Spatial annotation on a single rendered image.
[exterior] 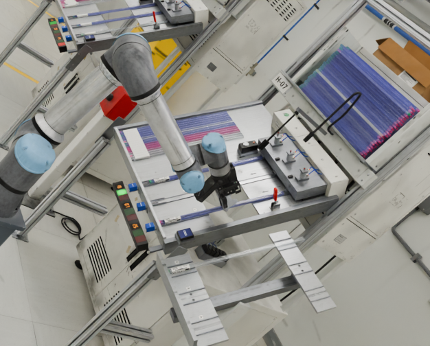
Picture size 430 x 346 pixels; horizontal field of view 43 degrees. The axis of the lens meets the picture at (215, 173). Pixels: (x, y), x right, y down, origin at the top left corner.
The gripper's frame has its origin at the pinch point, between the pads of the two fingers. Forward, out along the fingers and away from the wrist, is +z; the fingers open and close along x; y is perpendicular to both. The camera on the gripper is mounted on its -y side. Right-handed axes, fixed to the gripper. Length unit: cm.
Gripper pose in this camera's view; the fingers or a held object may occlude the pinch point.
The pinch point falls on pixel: (223, 207)
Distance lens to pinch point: 206.4
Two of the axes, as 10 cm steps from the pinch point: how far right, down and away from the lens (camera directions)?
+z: 1.6, 6.7, 7.2
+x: -3.8, -6.3, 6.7
